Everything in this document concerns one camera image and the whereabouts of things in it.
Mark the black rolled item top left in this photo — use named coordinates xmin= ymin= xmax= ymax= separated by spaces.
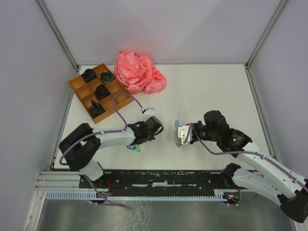
xmin=81 ymin=69 xmax=97 ymax=83

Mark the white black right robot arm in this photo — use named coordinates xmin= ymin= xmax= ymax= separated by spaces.
xmin=180 ymin=110 xmax=308 ymax=223

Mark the black rolled item lower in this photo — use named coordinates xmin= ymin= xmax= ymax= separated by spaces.
xmin=90 ymin=100 xmax=105 ymax=118

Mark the white slotted cable duct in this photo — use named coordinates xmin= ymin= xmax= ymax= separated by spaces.
xmin=45 ymin=189 xmax=241 ymax=201

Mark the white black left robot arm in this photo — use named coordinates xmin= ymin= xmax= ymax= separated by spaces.
xmin=59 ymin=116 xmax=164 ymax=188

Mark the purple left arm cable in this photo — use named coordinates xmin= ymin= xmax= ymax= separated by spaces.
xmin=59 ymin=92 xmax=145 ymax=207

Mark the brown wooden compartment tray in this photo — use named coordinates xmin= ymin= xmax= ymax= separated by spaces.
xmin=68 ymin=64 xmax=133 ymax=124

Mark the aluminium frame post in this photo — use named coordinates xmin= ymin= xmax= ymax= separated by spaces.
xmin=35 ymin=0 xmax=79 ymax=70
xmin=245 ymin=0 xmax=289 ymax=68

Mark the black metal base rail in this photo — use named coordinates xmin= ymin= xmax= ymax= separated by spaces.
xmin=93 ymin=169 xmax=239 ymax=197

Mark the aluminium frame post left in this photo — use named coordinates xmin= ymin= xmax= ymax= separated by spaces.
xmin=35 ymin=0 xmax=79 ymax=70

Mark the black yellow rolled item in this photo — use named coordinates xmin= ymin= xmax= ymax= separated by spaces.
xmin=100 ymin=70 xmax=114 ymax=84

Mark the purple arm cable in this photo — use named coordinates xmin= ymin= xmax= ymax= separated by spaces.
xmin=59 ymin=92 xmax=145 ymax=207
xmin=182 ymin=122 xmax=308 ymax=205

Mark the aluminium frame post right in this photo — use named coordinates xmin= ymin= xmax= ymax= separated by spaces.
xmin=245 ymin=0 xmax=289 ymax=68

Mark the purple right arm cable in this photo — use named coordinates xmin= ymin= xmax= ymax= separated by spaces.
xmin=182 ymin=122 xmax=308 ymax=205

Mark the black rolled item centre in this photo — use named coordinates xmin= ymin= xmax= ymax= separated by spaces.
xmin=95 ymin=85 xmax=110 ymax=100

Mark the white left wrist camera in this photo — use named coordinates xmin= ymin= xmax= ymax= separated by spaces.
xmin=141 ymin=108 xmax=155 ymax=115

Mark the crumpled pink plastic bag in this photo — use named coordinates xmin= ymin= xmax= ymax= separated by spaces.
xmin=113 ymin=49 xmax=167 ymax=94

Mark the aluminium front frame rail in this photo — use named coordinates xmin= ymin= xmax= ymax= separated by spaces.
xmin=36 ymin=171 xmax=80 ymax=190

